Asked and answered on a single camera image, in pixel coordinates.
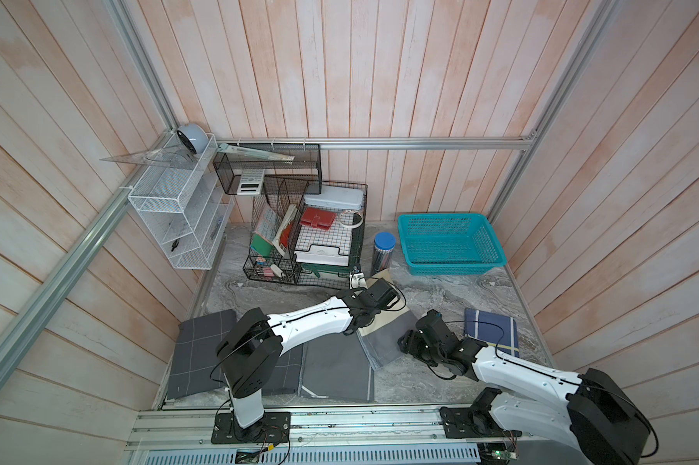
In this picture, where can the white wire wall shelf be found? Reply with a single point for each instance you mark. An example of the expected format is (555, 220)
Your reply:
(185, 210)

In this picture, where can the teal plastic basket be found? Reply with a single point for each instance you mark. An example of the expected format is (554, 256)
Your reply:
(438, 244)

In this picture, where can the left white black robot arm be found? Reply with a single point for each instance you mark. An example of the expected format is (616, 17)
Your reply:
(248, 355)

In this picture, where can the clear triangle ruler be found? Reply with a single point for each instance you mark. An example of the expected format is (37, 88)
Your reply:
(166, 157)

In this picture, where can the blue lidded pen jar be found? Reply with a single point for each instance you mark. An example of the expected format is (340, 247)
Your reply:
(384, 246)

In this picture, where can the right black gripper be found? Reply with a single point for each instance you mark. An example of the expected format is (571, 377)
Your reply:
(411, 344)

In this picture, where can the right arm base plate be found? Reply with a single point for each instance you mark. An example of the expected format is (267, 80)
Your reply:
(460, 423)

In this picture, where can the beige and grey pillowcase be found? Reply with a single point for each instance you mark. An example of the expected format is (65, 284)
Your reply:
(379, 340)

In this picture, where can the small round grey clock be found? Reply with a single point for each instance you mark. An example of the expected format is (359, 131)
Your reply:
(193, 137)

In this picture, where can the navy blue folded pillowcase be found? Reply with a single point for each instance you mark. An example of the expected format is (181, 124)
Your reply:
(494, 329)

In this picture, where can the dark grey checked pillowcase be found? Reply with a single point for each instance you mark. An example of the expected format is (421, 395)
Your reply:
(286, 378)

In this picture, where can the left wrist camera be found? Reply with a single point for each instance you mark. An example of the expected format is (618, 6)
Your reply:
(358, 281)

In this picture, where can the red wallet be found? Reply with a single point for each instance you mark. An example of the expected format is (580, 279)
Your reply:
(318, 219)

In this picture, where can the clear set square ruler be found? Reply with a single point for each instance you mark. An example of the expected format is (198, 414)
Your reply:
(243, 151)

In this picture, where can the aluminium front rail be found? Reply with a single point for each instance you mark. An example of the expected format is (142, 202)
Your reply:
(309, 426)

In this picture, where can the white calculator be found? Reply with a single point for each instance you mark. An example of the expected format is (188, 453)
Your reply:
(251, 182)

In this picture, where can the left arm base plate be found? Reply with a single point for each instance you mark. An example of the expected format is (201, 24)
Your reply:
(273, 428)

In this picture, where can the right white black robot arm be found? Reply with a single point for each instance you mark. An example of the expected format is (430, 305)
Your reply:
(586, 411)

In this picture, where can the white plastic box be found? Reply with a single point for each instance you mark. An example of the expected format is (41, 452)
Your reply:
(333, 197)

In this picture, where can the plain grey pillowcase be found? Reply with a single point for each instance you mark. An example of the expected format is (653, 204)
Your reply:
(337, 368)

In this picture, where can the green book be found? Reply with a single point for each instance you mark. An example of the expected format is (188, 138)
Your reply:
(261, 246)

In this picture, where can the black wire desk organizer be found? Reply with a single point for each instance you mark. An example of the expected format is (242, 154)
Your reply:
(305, 256)

